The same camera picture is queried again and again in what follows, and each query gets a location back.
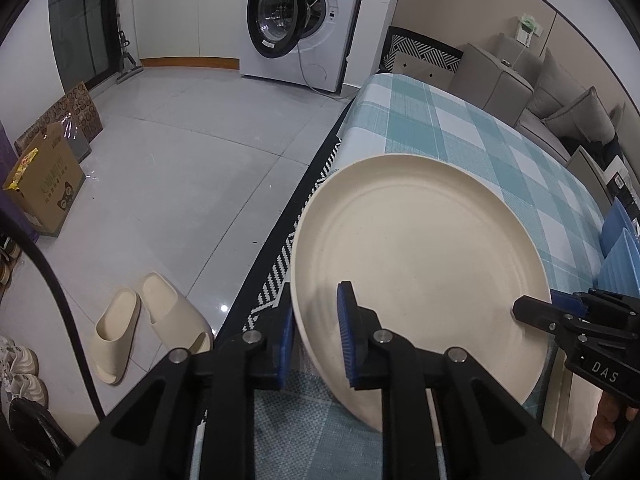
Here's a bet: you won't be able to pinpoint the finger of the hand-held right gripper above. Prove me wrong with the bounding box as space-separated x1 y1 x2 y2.
550 287 640 311
512 295 567 335

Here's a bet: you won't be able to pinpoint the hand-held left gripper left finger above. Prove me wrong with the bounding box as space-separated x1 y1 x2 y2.
55 284 296 480

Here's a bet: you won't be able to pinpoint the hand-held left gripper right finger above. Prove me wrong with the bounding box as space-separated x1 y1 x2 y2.
336 281 586 480

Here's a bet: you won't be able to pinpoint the large blue ribbed bowl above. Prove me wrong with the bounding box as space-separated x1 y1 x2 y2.
597 227 640 293

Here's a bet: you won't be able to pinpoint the cream round plate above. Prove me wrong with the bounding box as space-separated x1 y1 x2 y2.
290 156 553 433

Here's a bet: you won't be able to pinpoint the person's right hand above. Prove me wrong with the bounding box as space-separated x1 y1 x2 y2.
590 392 640 453

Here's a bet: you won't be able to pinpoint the cream slipper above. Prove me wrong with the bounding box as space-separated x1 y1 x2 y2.
90 289 142 387
137 272 214 357

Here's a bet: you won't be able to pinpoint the zigzag patterned cloth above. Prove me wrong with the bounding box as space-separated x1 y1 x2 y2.
215 135 347 358

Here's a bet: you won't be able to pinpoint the grey side cabinet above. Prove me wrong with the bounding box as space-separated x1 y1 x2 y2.
566 145 621 207

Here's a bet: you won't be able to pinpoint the black cardboard box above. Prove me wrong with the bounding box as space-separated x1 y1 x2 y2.
602 154 632 197

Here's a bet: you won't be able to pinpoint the grey cushion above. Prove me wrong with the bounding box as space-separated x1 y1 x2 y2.
544 87 617 144
527 49 586 117

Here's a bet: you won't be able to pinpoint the white sneakers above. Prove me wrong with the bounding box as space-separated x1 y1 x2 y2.
0 335 49 412

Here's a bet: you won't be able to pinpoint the teal checked tablecloth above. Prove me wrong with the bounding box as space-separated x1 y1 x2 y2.
252 72 608 480

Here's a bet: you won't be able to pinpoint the grey sofa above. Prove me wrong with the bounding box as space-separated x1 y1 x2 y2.
450 32 626 163

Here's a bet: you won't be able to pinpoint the black white patterned chair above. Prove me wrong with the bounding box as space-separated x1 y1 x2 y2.
377 25 463 82

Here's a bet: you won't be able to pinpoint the white washing machine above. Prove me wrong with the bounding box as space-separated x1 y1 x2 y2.
239 0 371 93

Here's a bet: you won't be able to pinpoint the floor mop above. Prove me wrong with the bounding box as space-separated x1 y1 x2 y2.
115 10 144 85

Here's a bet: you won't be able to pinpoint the white lower kitchen cabinet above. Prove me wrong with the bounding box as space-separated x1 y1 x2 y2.
117 0 242 70

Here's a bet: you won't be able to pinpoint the dark glass door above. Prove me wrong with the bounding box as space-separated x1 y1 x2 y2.
47 0 121 97

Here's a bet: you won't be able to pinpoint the black cable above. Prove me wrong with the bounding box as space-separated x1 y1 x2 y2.
0 217 107 418

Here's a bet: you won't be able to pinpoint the white green wall device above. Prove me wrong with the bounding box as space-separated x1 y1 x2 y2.
515 12 544 49

